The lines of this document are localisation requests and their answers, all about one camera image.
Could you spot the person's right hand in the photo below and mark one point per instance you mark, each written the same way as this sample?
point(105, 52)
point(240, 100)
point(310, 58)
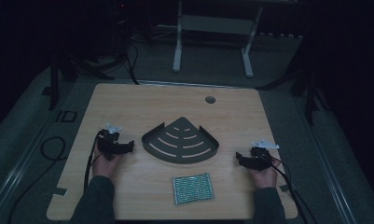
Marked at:
point(265, 178)

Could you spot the black tripod stand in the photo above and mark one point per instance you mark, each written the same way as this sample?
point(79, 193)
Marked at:
point(54, 84)
point(310, 99)

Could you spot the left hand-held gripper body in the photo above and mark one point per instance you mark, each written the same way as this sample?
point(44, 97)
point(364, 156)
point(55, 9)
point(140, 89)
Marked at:
point(108, 141)

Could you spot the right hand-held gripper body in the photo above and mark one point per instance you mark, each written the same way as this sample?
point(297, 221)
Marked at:
point(261, 157)

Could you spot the dark grey corner shelf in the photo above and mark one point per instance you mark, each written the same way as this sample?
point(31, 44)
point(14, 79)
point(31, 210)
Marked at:
point(180, 143)

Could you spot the round table grommet hole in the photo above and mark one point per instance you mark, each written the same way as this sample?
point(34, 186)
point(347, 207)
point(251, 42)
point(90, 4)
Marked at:
point(210, 100)

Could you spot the white metal stand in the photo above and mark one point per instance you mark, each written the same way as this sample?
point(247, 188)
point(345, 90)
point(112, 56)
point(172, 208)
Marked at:
point(178, 46)

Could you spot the person's left hand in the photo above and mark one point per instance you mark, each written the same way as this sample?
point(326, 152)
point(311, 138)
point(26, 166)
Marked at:
point(104, 166)

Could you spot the green scouring cloth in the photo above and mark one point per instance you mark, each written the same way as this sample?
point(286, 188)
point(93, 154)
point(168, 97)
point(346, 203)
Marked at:
point(193, 188)

